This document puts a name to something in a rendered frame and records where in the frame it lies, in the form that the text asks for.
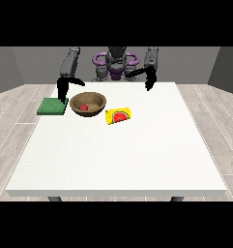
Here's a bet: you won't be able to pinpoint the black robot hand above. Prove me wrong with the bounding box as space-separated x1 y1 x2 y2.
125 65 159 92
56 75 86 106

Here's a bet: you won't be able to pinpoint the green square pad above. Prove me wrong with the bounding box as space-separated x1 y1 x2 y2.
36 97 70 116

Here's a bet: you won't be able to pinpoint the brown wooden bowl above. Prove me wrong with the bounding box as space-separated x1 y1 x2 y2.
69 91 107 118

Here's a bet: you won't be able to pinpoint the yellow cup with melon print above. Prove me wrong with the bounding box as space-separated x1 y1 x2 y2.
104 107 133 126

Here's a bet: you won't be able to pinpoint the grey robot trunk purple rings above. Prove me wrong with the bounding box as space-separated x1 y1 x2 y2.
90 46 141 83

